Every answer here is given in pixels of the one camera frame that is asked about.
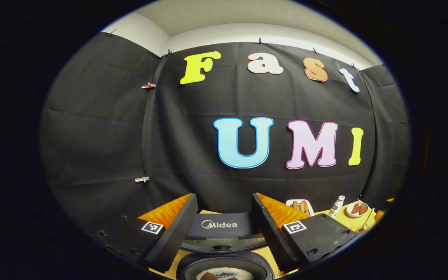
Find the white toaster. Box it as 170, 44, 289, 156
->
285, 199, 315, 217

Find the black backdrop cloth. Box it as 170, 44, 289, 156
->
39, 33, 410, 249

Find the white milk bottle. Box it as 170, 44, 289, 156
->
328, 195, 345, 218

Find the wooden spoon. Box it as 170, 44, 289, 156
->
358, 208, 376, 232

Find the dark grey rice cooker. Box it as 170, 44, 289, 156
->
175, 212, 275, 280

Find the white rice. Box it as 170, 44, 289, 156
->
196, 267, 255, 280

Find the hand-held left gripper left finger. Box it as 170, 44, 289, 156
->
92, 193, 199, 273

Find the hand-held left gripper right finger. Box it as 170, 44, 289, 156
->
251, 192, 357, 273

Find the white plate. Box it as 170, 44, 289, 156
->
346, 201, 369, 218

